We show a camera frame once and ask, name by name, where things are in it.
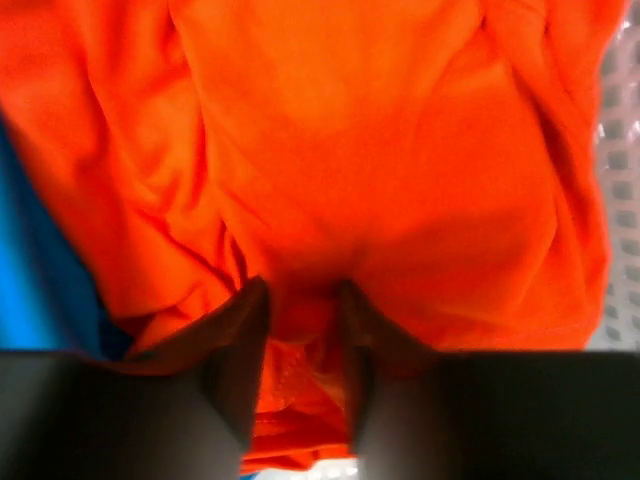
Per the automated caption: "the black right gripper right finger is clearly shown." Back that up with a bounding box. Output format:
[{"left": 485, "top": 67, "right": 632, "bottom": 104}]
[{"left": 339, "top": 282, "right": 639, "bottom": 479}]

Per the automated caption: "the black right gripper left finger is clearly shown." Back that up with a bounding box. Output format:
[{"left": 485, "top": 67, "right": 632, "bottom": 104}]
[{"left": 1, "top": 277, "right": 269, "bottom": 479}]

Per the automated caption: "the orange t shirt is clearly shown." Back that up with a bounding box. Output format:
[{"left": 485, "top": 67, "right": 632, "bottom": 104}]
[{"left": 1, "top": 1, "right": 626, "bottom": 473}]

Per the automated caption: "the blue t shirt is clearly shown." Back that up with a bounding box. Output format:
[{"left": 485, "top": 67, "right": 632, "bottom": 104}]
[{"left": 1, "top": 127, "right": 132, "bottom": 361}]

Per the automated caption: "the white plastic mesh basket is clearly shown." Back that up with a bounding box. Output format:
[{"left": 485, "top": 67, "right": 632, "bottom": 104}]
[{"left": 587, "top": 1, "right": 639, "bottom": 352}]

